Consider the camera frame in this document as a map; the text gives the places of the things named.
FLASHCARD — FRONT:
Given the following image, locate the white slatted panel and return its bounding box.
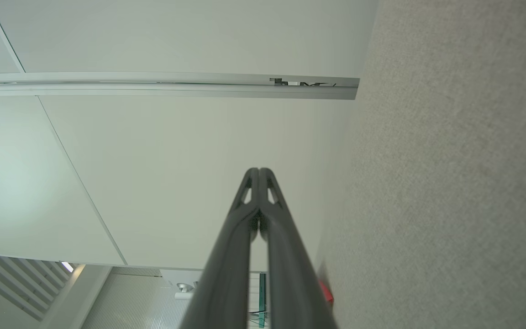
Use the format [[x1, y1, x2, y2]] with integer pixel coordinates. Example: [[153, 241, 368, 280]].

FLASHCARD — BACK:
[[0, 228, 77, 320]]

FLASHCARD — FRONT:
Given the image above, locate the white round fixture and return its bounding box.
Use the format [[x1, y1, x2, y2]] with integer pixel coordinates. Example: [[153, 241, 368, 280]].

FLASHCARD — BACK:
[[175, 282, 200, 300]]

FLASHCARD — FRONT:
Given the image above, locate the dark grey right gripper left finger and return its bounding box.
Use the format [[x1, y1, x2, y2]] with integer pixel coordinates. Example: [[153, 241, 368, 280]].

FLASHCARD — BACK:
[[180, 168, 259, 329]]

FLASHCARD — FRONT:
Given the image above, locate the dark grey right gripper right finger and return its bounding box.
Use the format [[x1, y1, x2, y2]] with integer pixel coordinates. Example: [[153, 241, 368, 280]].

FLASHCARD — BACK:
[[259, 168, 337, 329]]

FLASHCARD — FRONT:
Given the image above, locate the grey partition door post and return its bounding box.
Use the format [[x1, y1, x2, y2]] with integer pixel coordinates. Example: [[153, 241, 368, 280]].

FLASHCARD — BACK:
[[0, 72, 360, 100]]

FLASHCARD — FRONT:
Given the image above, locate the red basketball jersey number 23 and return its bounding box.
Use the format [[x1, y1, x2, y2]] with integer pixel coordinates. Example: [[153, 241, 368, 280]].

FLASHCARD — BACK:
[[319, 280, 334, 304]]

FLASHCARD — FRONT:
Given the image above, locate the green edged glass panel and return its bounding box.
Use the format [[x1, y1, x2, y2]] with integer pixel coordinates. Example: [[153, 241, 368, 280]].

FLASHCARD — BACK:
[[247, 273, 268, 329]]

